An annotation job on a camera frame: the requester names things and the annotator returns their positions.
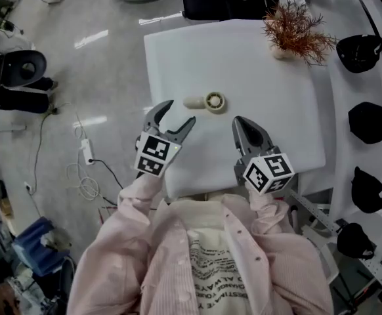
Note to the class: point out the black cap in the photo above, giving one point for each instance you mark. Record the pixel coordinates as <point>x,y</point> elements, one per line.
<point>371,123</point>
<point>358,54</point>
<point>369,192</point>
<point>353,241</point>

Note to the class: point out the black office chair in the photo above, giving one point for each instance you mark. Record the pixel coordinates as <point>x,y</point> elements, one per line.
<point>210,7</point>

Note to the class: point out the blue plastic stool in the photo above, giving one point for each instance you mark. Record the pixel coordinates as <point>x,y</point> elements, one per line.
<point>36,241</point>

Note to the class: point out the black brimmed hat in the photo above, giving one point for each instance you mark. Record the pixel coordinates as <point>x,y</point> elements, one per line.
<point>10,71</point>

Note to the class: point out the white metal shelving rack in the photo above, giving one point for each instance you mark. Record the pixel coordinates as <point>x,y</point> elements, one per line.
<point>335,117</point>

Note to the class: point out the person's right forearm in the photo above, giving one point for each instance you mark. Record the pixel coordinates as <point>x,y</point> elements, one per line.
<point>266,208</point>

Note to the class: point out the orange potted plant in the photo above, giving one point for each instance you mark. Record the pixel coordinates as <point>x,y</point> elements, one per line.
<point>281,52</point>

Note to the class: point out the person's torso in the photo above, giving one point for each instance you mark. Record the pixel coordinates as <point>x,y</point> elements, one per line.
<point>210,267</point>

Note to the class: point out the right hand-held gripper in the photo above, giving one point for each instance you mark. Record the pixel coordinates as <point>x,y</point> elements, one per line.
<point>266,172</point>

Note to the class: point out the person's left forearm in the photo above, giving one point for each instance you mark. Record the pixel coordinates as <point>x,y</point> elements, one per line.
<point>138,192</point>

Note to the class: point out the white mesh chair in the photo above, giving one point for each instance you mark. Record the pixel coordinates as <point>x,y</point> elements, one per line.
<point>329,264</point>

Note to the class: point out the white floor socket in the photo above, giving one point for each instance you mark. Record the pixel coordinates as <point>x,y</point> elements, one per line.
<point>28,187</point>

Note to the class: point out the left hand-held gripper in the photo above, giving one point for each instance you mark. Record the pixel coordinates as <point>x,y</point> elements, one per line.
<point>155,156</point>

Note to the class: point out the small cream handheld fan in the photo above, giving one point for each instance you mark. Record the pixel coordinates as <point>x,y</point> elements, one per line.
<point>210,102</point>

